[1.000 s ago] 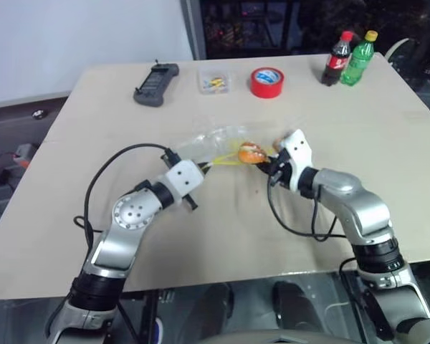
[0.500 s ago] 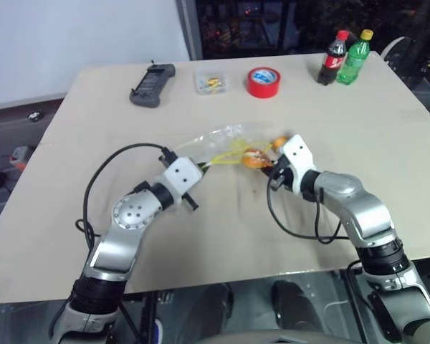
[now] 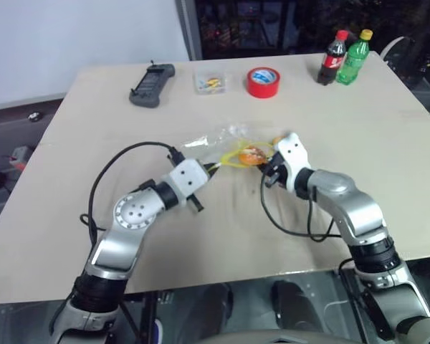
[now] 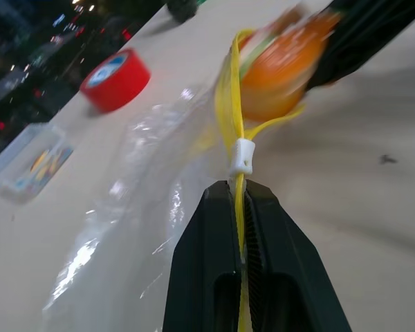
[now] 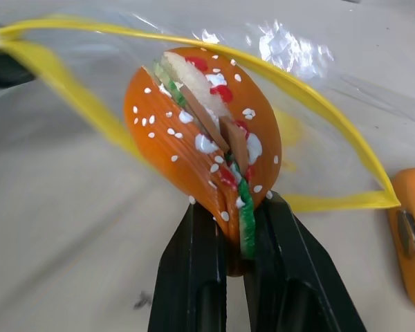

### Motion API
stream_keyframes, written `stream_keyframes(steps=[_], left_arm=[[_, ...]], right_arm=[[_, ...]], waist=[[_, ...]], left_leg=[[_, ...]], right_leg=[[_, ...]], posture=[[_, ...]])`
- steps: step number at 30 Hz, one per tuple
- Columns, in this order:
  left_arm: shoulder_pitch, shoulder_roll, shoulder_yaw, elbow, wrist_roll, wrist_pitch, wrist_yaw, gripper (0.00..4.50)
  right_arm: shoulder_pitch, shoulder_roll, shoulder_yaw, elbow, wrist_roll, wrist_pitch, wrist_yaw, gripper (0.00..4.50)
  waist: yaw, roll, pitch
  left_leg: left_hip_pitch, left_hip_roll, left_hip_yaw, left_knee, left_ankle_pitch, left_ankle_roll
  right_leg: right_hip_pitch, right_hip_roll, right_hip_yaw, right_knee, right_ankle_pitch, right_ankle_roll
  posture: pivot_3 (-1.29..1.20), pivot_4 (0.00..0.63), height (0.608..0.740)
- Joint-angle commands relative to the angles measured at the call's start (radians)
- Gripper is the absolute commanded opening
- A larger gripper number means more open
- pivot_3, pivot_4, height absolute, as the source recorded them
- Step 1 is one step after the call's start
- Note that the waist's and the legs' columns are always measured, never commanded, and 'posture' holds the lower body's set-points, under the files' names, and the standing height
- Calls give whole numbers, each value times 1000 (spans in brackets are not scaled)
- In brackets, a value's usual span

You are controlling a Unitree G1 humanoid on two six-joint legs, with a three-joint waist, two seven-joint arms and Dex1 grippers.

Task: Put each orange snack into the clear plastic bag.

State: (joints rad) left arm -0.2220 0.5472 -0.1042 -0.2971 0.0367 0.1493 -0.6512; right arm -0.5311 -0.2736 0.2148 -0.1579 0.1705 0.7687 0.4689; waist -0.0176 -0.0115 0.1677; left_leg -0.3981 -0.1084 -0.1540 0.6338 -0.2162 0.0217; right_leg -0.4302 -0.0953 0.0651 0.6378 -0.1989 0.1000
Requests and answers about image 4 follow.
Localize dark round object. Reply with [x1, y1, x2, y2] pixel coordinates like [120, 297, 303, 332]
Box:
[165, 0, 199, 24]

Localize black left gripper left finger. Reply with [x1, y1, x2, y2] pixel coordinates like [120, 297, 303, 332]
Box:
[162, 181, 244, 332]

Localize red tape roll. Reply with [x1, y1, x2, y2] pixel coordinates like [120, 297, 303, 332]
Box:
[79, 48, 151, 113]

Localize clear plastic box coloured contents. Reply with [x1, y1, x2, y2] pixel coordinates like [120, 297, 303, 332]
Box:
[0, 123, 74, 205]

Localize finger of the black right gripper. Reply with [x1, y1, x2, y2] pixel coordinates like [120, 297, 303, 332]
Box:
[304, 0, 415, 93]

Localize clear plastic bag yellow zipper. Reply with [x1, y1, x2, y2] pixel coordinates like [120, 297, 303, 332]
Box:
[41, 28, 307, 332]

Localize toy hamburger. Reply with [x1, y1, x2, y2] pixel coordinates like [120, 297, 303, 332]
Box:
[239, 6, 344, 122]

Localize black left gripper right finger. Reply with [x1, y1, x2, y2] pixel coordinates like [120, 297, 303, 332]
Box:
[243, 180, 353, 332]

